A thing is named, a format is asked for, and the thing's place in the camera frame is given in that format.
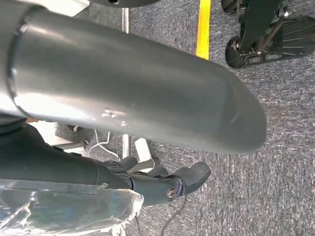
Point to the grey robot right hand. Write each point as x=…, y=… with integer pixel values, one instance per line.
x=123, y=84

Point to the clear plastic wrap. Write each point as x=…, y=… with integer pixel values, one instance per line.
x=73, y=208

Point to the yellow floor tape outline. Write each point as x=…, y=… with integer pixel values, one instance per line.
x=203, y=29

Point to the dark round robot plate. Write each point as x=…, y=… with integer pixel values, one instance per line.
x=123, y=2

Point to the white power strip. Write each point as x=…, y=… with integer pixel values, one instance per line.
x=143, y=150

